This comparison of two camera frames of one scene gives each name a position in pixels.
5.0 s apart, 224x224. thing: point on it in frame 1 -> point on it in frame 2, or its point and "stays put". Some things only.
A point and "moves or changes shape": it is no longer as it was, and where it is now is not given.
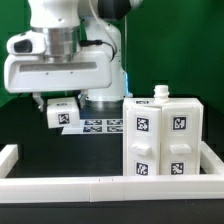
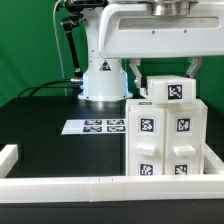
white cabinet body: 161,136 stays put
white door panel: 180,139 moves or changes shape
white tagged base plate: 96,126 stays put
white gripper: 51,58 -> 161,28
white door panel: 143,140 moves or changes shape
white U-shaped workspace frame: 209,184 stays put
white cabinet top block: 62,112 -> 170,89
